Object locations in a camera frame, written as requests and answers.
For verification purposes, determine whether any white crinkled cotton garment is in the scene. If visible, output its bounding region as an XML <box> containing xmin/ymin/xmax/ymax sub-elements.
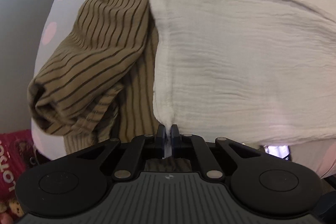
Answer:
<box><xmin>149</xmin><ymin>0</ymin><xmax>335</xmax><ymax>145</ymax></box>

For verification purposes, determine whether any black smartphone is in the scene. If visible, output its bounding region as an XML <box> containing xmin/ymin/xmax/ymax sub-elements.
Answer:
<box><xmin>264</xmin><ymin>145</ymin><xmax>291</xmax><ymax>160</ymax></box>

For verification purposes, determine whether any brown striped garment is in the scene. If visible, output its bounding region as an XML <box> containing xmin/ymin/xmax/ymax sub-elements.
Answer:
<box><xmin>28</xmin><ymin>0</ymin><xmax>158</xmax><ymax>160</ymax></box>

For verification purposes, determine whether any pink snack bag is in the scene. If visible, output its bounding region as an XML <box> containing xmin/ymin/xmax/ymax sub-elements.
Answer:
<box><xmin>1</xmin><ymin>130</ymin><xmax>36</xmax><ymax>223</ymax></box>

